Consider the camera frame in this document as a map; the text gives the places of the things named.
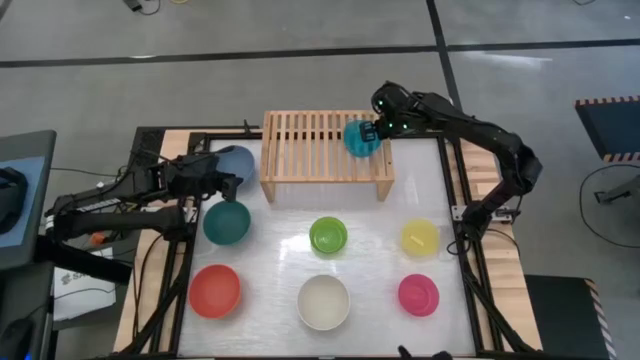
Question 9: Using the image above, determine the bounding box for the small green bowl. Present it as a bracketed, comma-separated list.
[308, 216, 349, 255]

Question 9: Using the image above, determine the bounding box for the black box with striped edge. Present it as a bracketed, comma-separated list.
[524, 274, 619, 360]

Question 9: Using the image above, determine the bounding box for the slatted wooden shelf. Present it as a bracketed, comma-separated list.
[258, 109, 396, 204]

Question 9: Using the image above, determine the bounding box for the blue platform with striped edge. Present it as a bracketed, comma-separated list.
[574, 95, 640, 164]

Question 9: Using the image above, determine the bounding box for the black table-level camera mount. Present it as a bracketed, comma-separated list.
[397, 344, 454, 360]

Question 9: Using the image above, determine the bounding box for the small pink bowl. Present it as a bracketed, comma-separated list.
[397, 273, 441, 318]

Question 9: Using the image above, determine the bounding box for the large dark teal bowl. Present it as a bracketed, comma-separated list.
[202, 200, 252, 247]

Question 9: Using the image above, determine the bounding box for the black floor cable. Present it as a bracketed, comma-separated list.
[579, 163, 640, 250]

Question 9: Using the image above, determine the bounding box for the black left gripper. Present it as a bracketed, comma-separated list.
[159, 154, 245, 203]

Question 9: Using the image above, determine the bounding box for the black aluminium table frame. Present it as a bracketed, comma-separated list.
[119, 125, 539, 359]

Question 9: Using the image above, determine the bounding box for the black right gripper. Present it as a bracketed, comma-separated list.
[358, 80, 419, 143]

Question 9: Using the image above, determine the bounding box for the small cyan bowl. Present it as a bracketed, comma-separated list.
[342, 118, 384, 159]

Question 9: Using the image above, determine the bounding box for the large white bowl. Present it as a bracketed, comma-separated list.
[296, 274, 351, 332]

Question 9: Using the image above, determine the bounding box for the white paper sheet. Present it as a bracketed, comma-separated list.
[52, 267, 117, 322]

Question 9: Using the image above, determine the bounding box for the small yellow bowl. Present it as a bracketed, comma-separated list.
[400, 217, 441, 258]

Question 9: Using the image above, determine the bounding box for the grey side desk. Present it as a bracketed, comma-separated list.
[0, 129, 58, 272]

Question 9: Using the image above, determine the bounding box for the large orange bowl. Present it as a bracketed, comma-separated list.
[188, 263, 243, 320]

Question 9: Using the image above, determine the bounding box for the blue-grey bowl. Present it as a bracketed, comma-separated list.
[214, 144, 256, 184]

